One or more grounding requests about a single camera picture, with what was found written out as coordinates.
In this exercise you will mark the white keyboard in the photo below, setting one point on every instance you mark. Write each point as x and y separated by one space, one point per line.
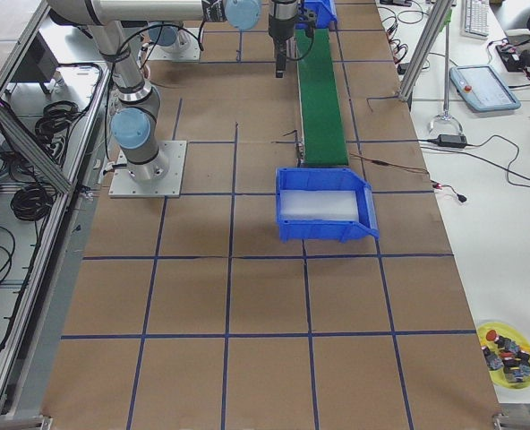
474 18

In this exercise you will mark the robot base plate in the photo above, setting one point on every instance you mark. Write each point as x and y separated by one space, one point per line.
162 177

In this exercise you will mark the right blue bin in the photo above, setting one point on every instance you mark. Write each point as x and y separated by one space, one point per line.
327 179

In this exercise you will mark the aluminium frame post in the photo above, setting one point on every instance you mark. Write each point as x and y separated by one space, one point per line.
438 17

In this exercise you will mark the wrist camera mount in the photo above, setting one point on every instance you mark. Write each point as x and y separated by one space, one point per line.
306 21

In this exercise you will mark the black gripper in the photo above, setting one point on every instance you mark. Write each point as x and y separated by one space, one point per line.
279 28

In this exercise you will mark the blue bin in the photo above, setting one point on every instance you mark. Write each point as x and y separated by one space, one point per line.
327 179
325 10

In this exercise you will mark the black power adapter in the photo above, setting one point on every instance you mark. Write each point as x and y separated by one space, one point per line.
456 141

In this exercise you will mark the teach pendant tablet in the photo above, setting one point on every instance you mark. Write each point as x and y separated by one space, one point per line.
482 89

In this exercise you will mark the left blue bin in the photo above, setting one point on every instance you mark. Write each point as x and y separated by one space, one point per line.
325 10

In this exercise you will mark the metal rod with clamp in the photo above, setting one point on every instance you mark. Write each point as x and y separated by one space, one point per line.
445 120

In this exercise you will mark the yellow bowl of buttons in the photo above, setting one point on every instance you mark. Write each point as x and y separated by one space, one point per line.
506 353

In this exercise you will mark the green conveyor belt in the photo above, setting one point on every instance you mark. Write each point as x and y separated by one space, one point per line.
323 134

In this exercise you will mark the white foam pad right bin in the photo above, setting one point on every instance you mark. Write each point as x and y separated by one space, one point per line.
318 205

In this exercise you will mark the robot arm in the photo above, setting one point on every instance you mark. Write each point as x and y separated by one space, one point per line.
134 125

